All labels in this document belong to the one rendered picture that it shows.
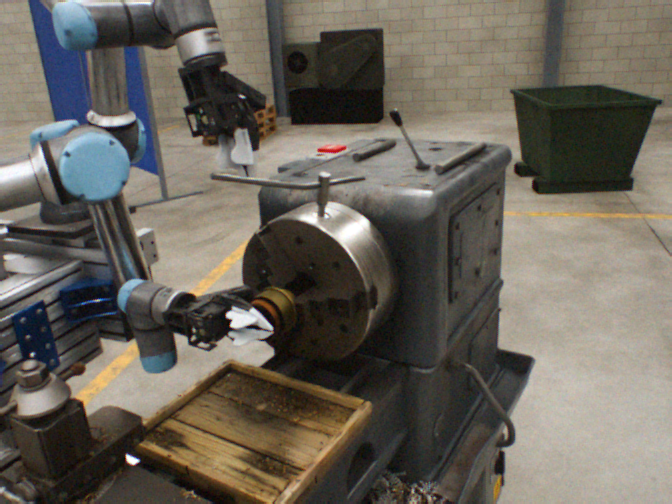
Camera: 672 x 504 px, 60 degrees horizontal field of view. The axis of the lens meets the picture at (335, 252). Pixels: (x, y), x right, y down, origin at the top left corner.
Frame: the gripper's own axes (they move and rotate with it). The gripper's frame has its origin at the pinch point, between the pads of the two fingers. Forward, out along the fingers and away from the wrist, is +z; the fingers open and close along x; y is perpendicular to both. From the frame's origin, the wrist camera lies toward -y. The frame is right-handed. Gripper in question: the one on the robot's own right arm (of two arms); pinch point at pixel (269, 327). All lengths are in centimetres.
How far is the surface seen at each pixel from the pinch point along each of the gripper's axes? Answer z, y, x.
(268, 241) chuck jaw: -8.8, -12.5, 10.9
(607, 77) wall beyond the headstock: -107, -1036, -60
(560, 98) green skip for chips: -82, -588, -36
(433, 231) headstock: 17.2, -32.7, 10.0
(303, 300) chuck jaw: 1.7, -8.4, 2.0
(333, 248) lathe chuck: 4.7, -15.1, 10.6
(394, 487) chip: 11, -25, -52
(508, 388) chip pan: 21, -79, -54
